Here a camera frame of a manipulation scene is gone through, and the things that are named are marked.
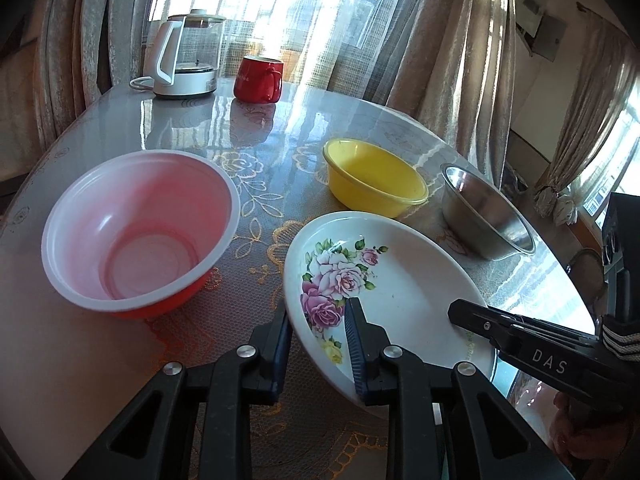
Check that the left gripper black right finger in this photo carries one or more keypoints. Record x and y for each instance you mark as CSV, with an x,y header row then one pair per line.
x,y
443,423

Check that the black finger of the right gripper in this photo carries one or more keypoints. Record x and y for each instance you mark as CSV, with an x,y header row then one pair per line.
x,y
497,325

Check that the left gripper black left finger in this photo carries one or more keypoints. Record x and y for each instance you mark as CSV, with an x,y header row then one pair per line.
x,y
207,406

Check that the stainless steel bowl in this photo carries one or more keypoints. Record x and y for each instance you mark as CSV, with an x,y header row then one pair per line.
x,y
483,218

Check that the white floral rose plate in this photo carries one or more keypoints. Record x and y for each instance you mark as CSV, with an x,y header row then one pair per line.
x,y
404,282

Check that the yellow plastic bowl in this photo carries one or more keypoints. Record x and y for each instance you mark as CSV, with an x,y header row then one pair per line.
x,y
364,177

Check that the red plastic bowl white inside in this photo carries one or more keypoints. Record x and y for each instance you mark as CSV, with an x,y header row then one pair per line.
x,y
136,236

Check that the person's right hand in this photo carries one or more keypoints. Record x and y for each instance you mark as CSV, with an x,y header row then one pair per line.
x,y
604,443

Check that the beige curtain right window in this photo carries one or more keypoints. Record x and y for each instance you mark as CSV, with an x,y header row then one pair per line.
x,y
606,76

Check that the beige curtain centre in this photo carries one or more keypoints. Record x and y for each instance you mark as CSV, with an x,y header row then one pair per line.
x,y
448,64

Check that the beige curtain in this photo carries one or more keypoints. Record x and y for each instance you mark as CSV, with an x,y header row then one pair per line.
x,y
57,58
448,64

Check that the red ceramic mug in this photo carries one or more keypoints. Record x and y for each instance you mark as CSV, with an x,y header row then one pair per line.
x,y
259,80

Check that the white glass electric kettle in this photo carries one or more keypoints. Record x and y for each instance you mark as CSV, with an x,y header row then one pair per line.
x,y
185,55

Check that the beige curtain left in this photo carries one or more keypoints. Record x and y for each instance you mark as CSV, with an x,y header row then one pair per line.
x,y
57,58

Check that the grey wall electrical box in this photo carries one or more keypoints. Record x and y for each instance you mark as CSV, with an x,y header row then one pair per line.
x,y
541,32

